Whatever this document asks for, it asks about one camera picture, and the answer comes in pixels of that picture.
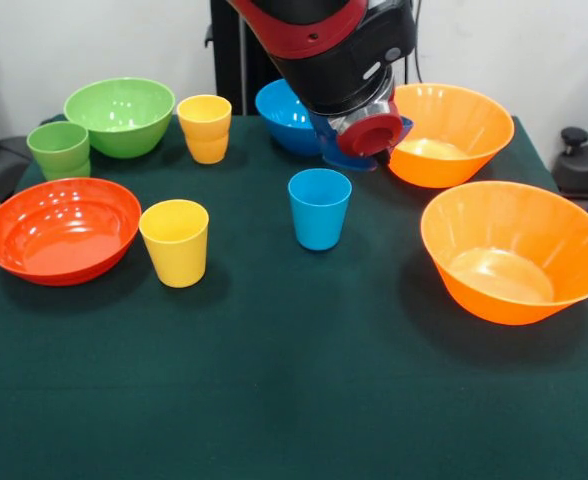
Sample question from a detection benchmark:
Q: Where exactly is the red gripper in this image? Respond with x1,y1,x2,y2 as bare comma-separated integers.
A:
336,113,405,157

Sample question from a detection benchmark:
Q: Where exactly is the dark blue plastic bowl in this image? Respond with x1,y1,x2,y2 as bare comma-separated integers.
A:
307,109,415,172

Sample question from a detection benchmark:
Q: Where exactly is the orange plastic bowl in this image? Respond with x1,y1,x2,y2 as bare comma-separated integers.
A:
420,180,588,327
387,82,516,190

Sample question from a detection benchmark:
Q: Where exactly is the light blue plastic cup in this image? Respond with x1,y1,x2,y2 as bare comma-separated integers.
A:
287,168,353,252

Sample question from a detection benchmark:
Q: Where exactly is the light blue plastic bowl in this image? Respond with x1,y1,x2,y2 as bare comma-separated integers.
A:
254,78,324,157

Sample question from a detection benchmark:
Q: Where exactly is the yellow plastic cup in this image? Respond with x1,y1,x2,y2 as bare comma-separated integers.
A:
186,133,230,165
176,94,233,142
138,198,210,289

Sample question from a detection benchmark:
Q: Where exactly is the green plastic bowl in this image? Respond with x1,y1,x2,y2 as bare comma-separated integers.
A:
63,76,177,160

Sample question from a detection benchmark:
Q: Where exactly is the dark green tablecloth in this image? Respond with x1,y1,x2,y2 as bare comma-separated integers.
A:
0,113,588,480

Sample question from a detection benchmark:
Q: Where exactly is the green plastic cup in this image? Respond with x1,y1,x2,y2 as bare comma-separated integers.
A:
38,157,93,182
26,120,91,171

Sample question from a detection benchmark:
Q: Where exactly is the red plastic bowl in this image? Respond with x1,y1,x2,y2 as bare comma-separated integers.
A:
0,177,143,287

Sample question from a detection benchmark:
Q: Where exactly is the black hanging cable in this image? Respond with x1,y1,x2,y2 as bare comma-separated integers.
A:
411,0,425,85

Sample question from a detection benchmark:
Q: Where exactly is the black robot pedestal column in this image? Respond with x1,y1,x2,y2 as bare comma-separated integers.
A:
204,0,288,117

